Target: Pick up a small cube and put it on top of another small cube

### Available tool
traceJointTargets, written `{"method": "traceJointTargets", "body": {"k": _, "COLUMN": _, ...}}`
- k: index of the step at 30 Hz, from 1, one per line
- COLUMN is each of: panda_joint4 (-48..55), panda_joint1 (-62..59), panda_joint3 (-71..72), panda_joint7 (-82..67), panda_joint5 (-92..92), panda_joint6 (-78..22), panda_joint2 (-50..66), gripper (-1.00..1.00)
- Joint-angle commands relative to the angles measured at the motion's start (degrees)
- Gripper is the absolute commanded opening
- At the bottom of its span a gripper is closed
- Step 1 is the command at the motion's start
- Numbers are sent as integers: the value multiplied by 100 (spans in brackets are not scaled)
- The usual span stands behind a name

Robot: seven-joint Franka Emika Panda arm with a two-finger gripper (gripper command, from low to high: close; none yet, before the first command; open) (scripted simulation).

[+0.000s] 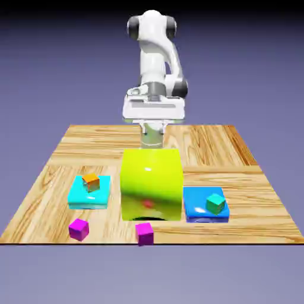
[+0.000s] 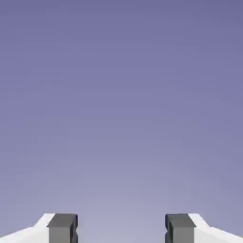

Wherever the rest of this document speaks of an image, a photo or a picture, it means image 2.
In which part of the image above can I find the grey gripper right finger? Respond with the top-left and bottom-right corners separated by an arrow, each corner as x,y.
164,213 -> 243,243

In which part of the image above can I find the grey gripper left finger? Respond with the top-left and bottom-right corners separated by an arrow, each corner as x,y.
0,213 -> 79,243

